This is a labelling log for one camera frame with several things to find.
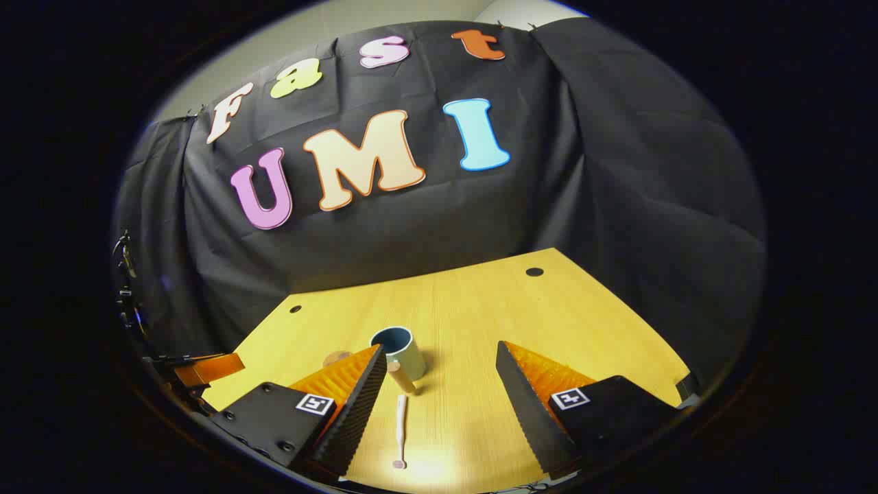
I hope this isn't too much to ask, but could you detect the black backdrop cloth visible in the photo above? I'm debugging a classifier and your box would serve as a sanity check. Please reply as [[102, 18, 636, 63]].
[[113, 19, 766, 385]]

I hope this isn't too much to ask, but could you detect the white toothbrush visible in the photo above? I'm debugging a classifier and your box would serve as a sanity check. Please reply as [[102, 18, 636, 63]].
[[392, 394, 410, 471]]

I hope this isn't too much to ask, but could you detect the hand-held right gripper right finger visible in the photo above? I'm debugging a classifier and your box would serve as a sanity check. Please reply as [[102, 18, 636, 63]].
[[495, 340, 680, 481]]

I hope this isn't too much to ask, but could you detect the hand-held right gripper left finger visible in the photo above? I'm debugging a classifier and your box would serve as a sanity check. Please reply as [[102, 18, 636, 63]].
[[209, 343, 389, 481]]

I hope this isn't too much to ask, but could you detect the wooden desktop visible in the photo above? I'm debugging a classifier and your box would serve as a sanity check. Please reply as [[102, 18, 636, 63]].
[[202, 248, 693, 493]]

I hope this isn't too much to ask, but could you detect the pale green cup wooden handle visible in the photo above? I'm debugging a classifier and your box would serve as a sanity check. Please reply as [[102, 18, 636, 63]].
[[369, 326, 428, 396]]

